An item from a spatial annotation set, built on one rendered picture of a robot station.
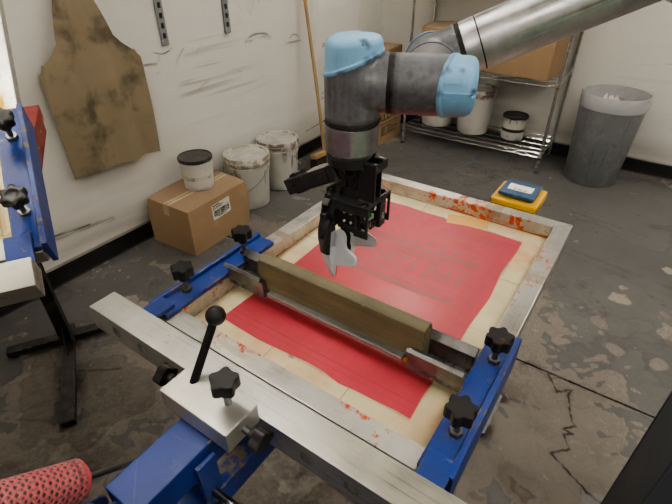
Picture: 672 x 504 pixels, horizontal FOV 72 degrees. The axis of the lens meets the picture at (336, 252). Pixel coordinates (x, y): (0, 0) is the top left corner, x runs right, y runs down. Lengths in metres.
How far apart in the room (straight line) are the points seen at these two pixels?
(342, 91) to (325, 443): 0.44
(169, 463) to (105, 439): 1.43
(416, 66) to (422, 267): 0.56
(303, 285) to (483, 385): 0.35
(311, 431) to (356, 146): 0.38
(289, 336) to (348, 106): 0.45
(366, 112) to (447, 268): 0.54
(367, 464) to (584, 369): 1.82
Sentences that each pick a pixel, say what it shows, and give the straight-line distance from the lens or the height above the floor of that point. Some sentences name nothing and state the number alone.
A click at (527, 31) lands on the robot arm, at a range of 0.73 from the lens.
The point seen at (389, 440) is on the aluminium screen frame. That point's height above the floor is 0.99.
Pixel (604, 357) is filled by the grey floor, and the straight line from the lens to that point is 2.46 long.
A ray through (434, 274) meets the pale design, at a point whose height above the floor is 0.96.
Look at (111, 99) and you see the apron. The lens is 2.73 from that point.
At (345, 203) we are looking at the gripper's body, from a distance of 0.67.
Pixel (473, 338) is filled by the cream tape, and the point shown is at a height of 0.96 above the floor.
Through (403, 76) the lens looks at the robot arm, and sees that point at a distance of 0.60.
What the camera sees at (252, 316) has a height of 0.96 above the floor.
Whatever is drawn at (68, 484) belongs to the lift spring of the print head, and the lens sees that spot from 0.65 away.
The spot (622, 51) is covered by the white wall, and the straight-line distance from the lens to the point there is 4.27.
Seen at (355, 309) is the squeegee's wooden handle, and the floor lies 1.04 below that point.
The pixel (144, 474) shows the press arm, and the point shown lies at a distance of 0.66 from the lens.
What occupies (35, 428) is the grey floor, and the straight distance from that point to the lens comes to 2.24.
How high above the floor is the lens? 1.57
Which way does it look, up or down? 34 degrees down
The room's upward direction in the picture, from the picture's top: straight up
